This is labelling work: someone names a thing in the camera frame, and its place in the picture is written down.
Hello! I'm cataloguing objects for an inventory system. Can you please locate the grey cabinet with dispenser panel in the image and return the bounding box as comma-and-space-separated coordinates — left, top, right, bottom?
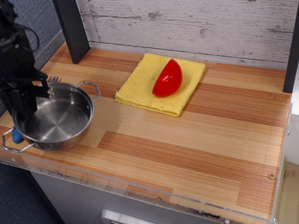
29, 134, 252, 224

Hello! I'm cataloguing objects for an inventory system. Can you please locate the clear acrylic table guard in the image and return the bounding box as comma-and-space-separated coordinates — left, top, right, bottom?
0, 0, 299, 224

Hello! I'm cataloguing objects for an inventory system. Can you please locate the left dark vertical post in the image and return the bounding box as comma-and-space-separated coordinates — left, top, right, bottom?
52, 0, 90, 64

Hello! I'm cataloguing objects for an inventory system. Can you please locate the stainless steel pot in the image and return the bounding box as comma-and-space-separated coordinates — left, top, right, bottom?
2, 81, 101, 153

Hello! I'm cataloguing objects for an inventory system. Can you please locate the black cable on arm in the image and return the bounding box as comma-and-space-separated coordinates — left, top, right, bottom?
10, 19, 42, 56

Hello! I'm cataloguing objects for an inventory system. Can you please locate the yellow folded cloth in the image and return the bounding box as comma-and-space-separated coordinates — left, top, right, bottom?
115, 53, 206, 117

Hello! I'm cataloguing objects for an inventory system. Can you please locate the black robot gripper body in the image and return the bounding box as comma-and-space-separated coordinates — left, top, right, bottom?
0, 34, 55, 108

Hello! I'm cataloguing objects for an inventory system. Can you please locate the red tomato half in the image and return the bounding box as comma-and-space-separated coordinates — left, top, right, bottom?
152, 59, 183, 97

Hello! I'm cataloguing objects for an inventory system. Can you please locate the blue handled metal fork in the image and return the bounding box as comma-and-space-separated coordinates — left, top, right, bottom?
11, 76, 60, 144

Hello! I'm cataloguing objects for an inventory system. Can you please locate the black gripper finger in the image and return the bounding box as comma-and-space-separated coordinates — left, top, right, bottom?
11, 89, 37, 118
0, 90, 14, 115

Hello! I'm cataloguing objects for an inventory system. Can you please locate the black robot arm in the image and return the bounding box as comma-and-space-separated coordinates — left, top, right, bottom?
0, 0, 53, 120

